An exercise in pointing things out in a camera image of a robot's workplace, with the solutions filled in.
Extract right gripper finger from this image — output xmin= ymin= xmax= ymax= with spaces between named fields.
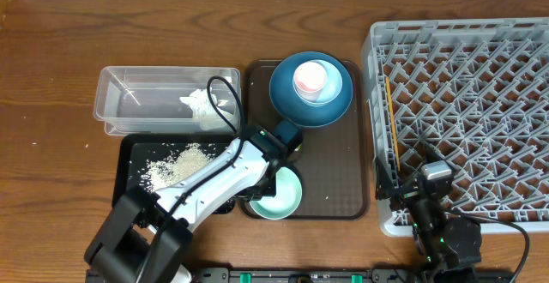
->
xmin=374 ymin=157 xmax=395 ymax=200
xmin=419 ymin=133 xmax=442 ymax=164

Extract mint green bowl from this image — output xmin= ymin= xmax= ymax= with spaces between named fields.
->
xmin=250 ymin=167 xmax=303 ymax=220

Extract white tissue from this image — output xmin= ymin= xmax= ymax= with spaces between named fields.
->
xmin=179 ymin=89 xmax=232 ymax=121

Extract pink plastic cup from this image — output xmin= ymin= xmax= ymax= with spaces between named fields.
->
xmin=293 ymin=61 xmax=327 ymax=102

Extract white cooked rice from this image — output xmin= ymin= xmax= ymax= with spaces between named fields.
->
xmin=137 ymin=143 xmax=217 ymax=193

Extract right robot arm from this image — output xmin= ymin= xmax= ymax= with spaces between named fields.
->
xmin=374 ymin=145 xmax=482 ymax=282

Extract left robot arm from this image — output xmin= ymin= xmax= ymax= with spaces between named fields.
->
xmin=84 ymin=121 xmax=303 ymax=283

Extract grey dishwasher rack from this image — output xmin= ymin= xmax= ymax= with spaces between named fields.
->
xmin=361 ymin=17 xmax=548 ymax=237

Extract brown serving tray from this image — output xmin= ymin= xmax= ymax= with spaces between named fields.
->
xmin=244 ymin=60 xmax=370 ymax=220

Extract dark blue plate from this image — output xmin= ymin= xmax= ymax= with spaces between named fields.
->
xmin=269 ymin=51 xmax=353 ymax=128

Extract light blue small bowl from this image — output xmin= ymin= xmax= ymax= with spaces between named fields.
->
xmin=299 ymin=59 xmax=342 ymax=107

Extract wooden chopstick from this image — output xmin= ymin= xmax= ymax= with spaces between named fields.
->
xmin=385 ymin=76 xmax=401 ymax=172

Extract clear plastic bin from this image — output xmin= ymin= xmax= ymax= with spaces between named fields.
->
xmin=94 ymin=66 xmax=241 ymax=135

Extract right black cable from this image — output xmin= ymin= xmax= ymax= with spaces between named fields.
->
xmin=445 ymin=209 xmax=531 ymax=283

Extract black cable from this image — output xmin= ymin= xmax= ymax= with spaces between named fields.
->
xmin=206 ymin=75 xmax=248 ymax=142
xmin=445 ymin=209 xmax=531 ymax=283

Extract left black cable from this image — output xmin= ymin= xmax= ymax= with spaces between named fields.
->
xmin=206 ymin=75 xmax=248 ymax=142

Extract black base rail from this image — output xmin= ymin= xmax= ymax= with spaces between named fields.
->
xmin=191 ymin=268 xmax=514 ymax=283

